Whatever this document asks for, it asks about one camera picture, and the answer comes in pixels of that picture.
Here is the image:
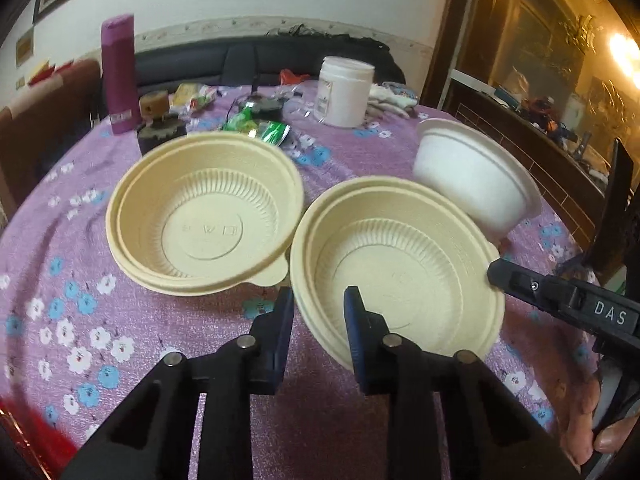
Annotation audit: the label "black leather sofa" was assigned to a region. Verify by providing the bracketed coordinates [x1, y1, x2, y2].
[134, 34, 407, 92]

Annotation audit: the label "yellow snack packet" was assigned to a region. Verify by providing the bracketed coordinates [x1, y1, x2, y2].
[169, 82, 222, 117]

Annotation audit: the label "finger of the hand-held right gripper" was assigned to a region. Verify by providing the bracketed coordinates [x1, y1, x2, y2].
[486, 257, 576, 318]

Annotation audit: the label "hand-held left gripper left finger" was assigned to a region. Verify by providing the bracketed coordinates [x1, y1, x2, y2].
[60, 286, 296, 480]

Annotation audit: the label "small brown jar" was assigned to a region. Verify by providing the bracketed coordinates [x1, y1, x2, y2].
[137, 91, 187, 155]

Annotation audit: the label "white plastic jar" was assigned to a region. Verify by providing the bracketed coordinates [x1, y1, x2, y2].
[316, 56, 375, 128]

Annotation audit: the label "magenta thermos bottle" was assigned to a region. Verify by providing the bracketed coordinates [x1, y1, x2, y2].
[100, 14, 141, 135]

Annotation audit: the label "beige ribbed plastic bowl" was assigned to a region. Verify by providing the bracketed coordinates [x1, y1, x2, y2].
[290, 176, 507, 377]
[106, 132, 304, 297]

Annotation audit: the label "green snack packet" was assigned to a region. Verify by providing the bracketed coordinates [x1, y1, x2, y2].
[221, 106, 292, 147]

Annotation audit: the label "person's right hand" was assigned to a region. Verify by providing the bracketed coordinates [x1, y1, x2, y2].
[562, 375, 638, 471]

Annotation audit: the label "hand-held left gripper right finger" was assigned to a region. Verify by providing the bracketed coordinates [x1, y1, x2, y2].
[342, 286, 581, 480]

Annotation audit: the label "white cloth gloves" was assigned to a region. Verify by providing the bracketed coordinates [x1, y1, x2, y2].
[367, 84, 420, 120]

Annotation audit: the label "brown armchair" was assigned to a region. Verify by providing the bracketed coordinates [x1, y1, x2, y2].
[0, 59, 103, 221]

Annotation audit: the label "wooden glass cabinet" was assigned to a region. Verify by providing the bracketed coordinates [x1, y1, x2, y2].
[422, 0, 640, 261]

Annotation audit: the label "white foam bowl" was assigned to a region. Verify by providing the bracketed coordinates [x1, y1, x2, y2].
[412, 118, 544, 237]

